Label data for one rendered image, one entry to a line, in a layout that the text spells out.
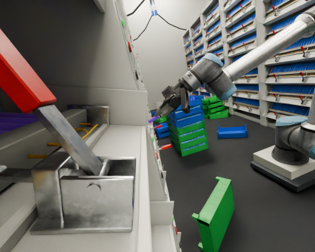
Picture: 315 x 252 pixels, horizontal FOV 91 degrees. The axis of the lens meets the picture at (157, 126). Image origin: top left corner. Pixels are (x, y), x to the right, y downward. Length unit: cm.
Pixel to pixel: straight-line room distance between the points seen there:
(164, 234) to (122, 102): 23
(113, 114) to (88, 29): 11
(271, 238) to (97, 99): 95
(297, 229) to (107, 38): 106
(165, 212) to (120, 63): 25
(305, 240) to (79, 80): 104
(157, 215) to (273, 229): 80
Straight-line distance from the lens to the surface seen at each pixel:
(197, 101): 155
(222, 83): 77
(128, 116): 23
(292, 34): 107
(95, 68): 23
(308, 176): 131
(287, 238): 103
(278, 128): 122
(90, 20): 25
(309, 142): 108
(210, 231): 81
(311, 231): 109
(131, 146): 16
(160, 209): 31
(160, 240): 32
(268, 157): 133
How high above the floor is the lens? 79
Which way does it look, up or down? 16 degrees down
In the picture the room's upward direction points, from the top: 13 degrees counter-clockwise
